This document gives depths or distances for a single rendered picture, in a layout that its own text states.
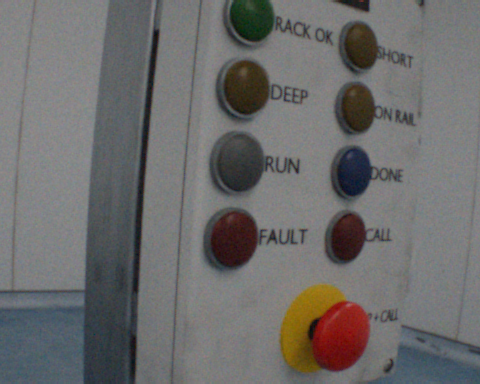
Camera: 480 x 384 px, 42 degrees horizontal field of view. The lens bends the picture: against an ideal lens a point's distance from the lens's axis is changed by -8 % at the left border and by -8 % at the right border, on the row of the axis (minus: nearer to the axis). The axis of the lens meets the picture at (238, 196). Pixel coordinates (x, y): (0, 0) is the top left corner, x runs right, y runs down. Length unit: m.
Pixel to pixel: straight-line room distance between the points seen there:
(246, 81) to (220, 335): 0.12
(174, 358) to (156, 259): 0.05
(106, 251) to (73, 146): 3.75
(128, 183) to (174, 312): 0.08
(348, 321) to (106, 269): 0.14
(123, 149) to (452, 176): 3.45
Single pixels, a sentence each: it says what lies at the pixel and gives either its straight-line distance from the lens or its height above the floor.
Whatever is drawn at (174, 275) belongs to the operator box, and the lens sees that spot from 0.33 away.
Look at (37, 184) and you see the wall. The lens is 4.07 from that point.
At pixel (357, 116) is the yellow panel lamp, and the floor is 1.02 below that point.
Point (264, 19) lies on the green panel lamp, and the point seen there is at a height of 1.06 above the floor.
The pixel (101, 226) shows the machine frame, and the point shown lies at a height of 0.94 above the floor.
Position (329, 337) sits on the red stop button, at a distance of 0.35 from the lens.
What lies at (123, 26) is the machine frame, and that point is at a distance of 0.40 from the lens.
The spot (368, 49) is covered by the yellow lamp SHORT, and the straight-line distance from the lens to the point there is 0.38.
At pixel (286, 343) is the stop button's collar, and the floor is 0.89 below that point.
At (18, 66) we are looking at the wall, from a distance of 4.03.
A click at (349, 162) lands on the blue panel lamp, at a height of 0.99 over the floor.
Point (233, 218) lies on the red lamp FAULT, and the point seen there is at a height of 0.96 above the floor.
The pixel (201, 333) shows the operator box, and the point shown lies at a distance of 0.33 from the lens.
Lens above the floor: 0.99
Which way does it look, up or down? 3 degrees down
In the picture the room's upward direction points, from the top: 5 degrees clockwise
